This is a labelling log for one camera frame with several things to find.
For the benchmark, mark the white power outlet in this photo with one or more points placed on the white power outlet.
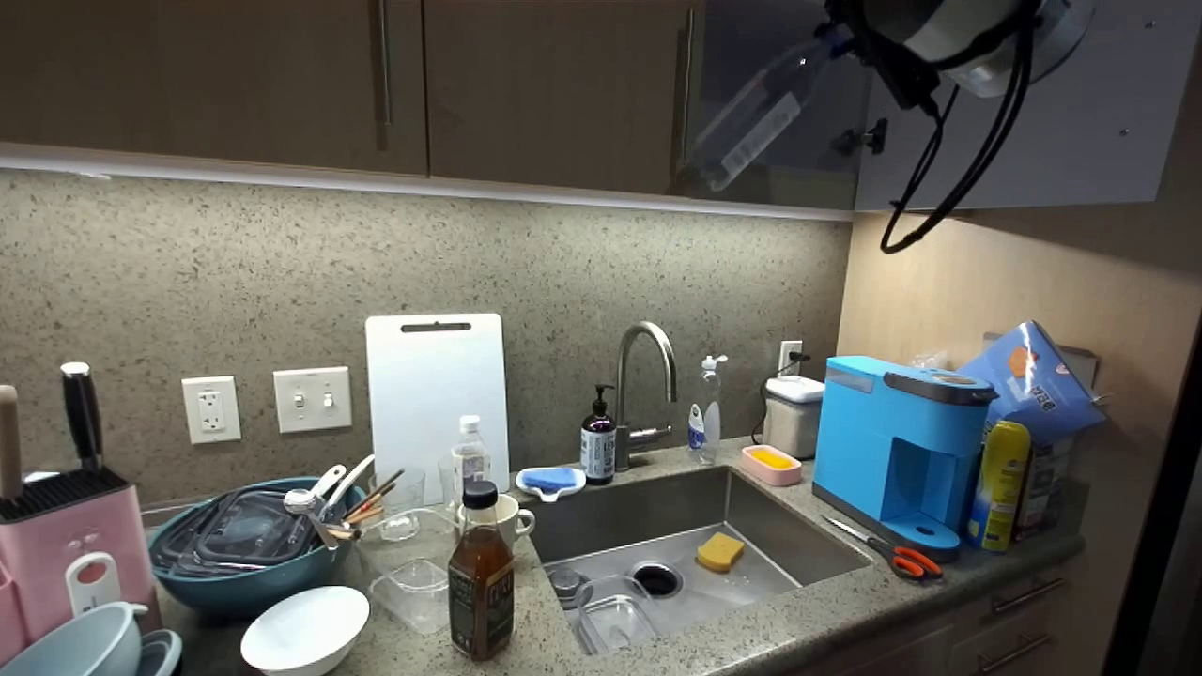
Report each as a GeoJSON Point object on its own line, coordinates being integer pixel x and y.
{"type": "Point", "coordinates": [213, 411]}
{"type": "Point", "coordinates": [789, 358]}

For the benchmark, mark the dark soap pump bottle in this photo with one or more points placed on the dark soap pump bottle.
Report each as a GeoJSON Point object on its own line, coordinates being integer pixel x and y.
{"type": "Point", "coordinates": [600, 452]}

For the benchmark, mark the yellow plastic bottle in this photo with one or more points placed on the yellow plastic bottle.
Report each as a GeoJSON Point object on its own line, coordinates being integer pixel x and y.
{"type": "Point", "coordinates": [1001, 490]}

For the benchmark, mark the clear plastic container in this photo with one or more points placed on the clear plastic container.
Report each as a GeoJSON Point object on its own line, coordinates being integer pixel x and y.
{"type": "Point", "coordinates": [410, 593]}

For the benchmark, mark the large blue mixing bowl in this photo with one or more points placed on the large blue mixing bowl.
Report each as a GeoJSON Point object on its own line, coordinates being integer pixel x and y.
{"type": "Point", "coordinates": [240, 591]}

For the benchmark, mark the white light switch plate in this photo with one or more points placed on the white light switch plate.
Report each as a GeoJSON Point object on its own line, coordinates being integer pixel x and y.
{"type": "Point", "coordinates": [312, 399]}

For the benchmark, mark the dark plastic lids stack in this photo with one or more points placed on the dark plastic lids stack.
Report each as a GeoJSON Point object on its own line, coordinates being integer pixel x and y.
{"type": "Point", "coordinates": [248, 531]}

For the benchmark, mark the pink knife block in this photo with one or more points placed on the pink knife block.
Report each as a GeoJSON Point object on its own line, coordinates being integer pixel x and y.
{"type": "Point", "coordinates": [52, 550]}

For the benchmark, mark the blue sponge holder dish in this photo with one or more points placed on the blue sponge holder dish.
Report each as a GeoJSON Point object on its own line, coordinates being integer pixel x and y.
{"type": "Point", "coordinates": [549, 483]}

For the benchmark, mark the gray kitchen utensil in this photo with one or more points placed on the gray kitchen utensil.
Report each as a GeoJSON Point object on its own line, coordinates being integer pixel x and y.
{"type": "Point", "coordinates": [352, 480]}

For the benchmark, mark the white ceramic bowl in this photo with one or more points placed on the white ceramic bowl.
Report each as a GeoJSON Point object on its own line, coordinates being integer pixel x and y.
{"type": "Point", "coordinates": [307, 626]}

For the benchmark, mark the white open cabinet door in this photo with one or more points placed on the white open cabinet door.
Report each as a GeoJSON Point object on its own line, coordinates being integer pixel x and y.
{"type": "Point", "coordinates": [1101, 135]}

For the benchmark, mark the blue coffee maker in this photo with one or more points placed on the blue coffee maker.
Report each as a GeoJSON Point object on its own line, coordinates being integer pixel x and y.
{"type": "Point", "coordinates": [887, 437]}

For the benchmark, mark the wooden orange utensil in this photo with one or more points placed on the wooden orange utensil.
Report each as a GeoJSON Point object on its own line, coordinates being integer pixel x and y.
{"type": "Point", "coordinates": [370, 510]}

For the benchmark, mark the brown bottle black cap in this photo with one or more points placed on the brown bottle black cap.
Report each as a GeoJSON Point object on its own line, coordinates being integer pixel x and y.
{"type": "Point", "coordinates": [481, 603]}

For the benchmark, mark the white plastic cutting board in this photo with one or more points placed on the white plastic cutting board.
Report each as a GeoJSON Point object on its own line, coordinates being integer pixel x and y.
{"type": "Point", "coordinates": [434, 399]}

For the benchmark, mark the blue cardboard box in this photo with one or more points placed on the blue cardboard box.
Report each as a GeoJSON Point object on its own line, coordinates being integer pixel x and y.
{"type": "Point", "coordinates": [1037, 378]}

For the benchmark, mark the white lidded canister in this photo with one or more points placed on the white lidded canister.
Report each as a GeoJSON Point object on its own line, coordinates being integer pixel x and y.
{"type": "Point", "coordinates": [789, 419]}

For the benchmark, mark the open cabinet box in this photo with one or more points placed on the open cabinet box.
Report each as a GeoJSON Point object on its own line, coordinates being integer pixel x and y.
{"type": "Point", "coordinates": [802, 162]}

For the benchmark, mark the black sink drain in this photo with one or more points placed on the black sink drain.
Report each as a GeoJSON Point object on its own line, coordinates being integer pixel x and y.
{"type": "Point", "coordinates": [655, 581]}

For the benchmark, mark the pink dish yellow sponge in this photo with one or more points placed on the pink dish yellow sponge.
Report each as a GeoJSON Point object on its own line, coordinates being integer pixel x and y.
{"type": "Point", "coordinates": [770, 464]}

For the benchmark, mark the clear drinking glass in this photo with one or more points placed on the clear drinking glass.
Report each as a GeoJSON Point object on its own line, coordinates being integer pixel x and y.
{"type": "Point", "coordinates": [614, 626]}

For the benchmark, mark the silver gooseneck faucet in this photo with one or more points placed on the silver gooseneck faucet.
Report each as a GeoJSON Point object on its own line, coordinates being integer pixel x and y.
{"type": "Point", "coordinates": [621, 378]}

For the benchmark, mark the brown wooden cabinet door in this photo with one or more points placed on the brown wooden cabinet door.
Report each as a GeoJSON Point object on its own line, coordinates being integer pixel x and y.
{"type": "Point", "coordinates": [188, 75]}
{"type": "Point", "coordinates": [549, 86]}

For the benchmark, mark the small clear bottle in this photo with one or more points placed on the small clear bottle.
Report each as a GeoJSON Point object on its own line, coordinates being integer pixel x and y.
{"type": "Point", "coordinates": [471, 454]}

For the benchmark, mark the stainless steel sink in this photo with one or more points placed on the stainless steel sink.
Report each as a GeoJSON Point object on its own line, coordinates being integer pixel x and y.
{"type": "Point", "coordinates": [652, 510]}

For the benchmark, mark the black cabinet door knob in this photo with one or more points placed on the black cabinet door knob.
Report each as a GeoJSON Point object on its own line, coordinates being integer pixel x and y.
{"type": "Point", "coordinates": [868, 142]}

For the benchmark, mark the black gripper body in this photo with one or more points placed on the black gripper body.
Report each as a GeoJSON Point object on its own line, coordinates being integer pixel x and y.
{"type": "Point", "coordinates": [898, 56]}

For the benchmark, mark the clear spray bottle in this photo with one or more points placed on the clear spray bottle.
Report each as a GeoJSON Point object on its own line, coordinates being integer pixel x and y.
{"type": "Point", "coordinates": [703, 426]}

